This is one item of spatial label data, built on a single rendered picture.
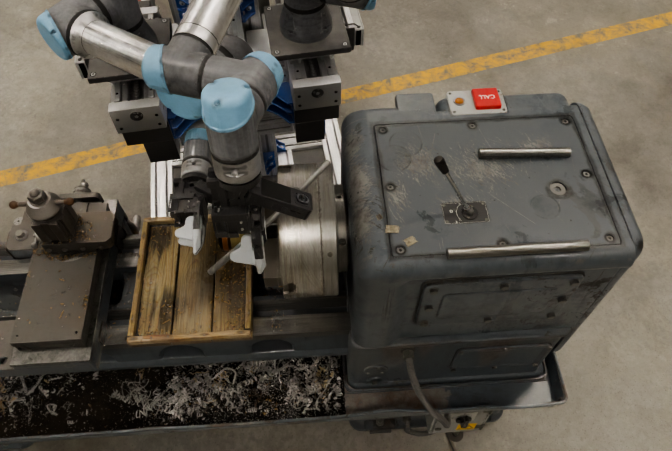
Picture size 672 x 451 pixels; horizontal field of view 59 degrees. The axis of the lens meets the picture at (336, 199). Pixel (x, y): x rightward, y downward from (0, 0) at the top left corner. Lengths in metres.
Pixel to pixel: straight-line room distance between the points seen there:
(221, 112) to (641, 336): 2.20
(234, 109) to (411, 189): 0.54
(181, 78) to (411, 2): 2.93
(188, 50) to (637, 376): 2.15
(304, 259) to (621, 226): 0.65
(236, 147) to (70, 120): 2.52
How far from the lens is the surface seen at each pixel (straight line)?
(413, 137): 1.38
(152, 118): 1.73
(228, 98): 0.86
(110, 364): 1.78
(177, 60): 1.00
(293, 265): 1.29
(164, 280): 1.64
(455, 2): 3.87
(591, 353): 2.64
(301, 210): 1.00
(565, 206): 1.34
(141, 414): 1.89
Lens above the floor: 2.29
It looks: 55 degrees down
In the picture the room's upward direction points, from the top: straight up
